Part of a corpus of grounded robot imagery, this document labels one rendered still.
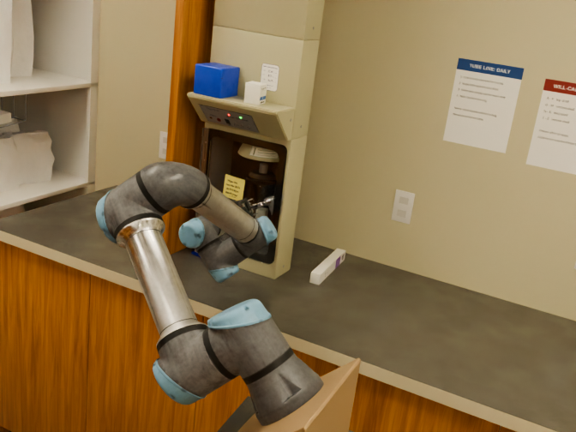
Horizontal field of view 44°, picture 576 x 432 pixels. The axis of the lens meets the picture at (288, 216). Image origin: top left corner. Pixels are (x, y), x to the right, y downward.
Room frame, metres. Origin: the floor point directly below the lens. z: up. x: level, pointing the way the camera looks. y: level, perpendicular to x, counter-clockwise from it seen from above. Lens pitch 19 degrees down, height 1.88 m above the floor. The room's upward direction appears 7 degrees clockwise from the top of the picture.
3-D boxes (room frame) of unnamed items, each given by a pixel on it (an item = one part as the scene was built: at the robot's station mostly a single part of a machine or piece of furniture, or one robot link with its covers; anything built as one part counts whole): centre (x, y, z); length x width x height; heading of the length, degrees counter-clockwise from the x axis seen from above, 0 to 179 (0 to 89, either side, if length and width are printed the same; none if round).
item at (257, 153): (2.19, 0.17, 1.19); 0.30 x 0.01 x 0.40; 64
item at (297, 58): (2.31, 0.11, 1.33); 0.32 x 0.25 x 0.77; 64
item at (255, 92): (2.12, 0.14, 1.54); 0.05 x 0.05 x 0.06; 73
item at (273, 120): (2.14, 0.19, 1.46); 0.32 x 0.11 x 0.10; 64
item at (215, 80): (2.18, 0.27, 1.56); 0.10 x 0.10 x 0.09; 64
